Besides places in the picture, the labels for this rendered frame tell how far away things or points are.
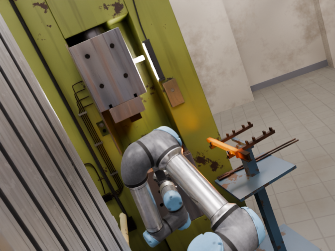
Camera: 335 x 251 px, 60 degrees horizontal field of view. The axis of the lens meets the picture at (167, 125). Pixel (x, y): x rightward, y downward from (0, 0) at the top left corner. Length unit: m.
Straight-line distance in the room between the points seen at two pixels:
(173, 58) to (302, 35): 4.14
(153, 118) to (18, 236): 1.85
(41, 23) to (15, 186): 1.47
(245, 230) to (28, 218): 0.64
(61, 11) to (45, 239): 1.52
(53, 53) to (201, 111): 1.00
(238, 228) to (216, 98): 4.36
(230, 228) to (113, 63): 1.13
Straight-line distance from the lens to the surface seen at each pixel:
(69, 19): 1.87
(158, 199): 1.89
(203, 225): 2.06
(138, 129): 2.26
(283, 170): 1.82
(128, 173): 1.04
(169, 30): 1.89
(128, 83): 1.72
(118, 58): 1.71
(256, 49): 5.65
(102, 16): 1.86
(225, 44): 5.03
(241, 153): 1.53
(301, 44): 5.82
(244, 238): 0.94
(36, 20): 1.90
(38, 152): 0.56
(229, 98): 5.21
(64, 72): 1.87
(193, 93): 1.94
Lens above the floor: 1.64
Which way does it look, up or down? 17 degrees down
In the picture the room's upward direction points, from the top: 23 degrees counter-clockwise
